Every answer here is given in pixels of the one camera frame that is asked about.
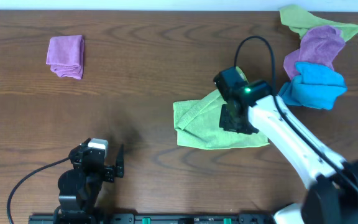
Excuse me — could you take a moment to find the green microfiber cloth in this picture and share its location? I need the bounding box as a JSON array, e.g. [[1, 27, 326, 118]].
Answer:
[[173, 90, 269, 150]]

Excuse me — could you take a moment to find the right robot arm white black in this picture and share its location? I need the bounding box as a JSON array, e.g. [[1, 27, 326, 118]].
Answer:
[[214, 78, 358, 224]]

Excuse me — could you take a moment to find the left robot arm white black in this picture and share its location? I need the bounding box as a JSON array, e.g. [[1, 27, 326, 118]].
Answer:
[[52, 142, 124, 224]]

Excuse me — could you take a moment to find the crumpled blue cloth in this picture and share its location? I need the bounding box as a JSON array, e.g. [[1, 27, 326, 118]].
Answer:
[[278, 62, 347, 110]]

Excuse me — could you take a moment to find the crumpled purple cloth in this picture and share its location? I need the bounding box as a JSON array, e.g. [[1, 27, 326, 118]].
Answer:
[[283, 25, 346, 80]]

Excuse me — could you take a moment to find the crumpled green cloth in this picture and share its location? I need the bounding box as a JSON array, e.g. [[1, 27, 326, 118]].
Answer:
[[279, 4, 358, 42]]

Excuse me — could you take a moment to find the folded purple cloth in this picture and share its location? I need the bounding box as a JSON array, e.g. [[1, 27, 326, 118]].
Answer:
[[46, 35, 85, 80]]

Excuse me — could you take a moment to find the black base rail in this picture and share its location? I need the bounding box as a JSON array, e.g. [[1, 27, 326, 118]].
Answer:
[[28, 213, 275, 224]]

